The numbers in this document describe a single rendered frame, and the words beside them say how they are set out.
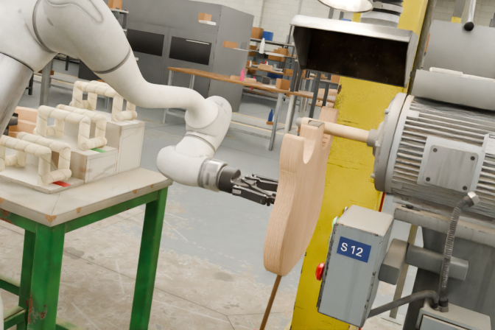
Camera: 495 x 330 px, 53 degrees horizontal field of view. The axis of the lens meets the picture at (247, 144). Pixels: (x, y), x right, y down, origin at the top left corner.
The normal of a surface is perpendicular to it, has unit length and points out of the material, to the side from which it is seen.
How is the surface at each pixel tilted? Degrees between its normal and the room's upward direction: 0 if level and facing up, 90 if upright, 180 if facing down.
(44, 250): 90
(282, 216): 70
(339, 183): 90
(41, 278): 90
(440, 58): 90
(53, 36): 132
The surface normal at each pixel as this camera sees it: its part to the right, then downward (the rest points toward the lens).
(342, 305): -0.40, 0.11
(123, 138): 0.92, 0.22
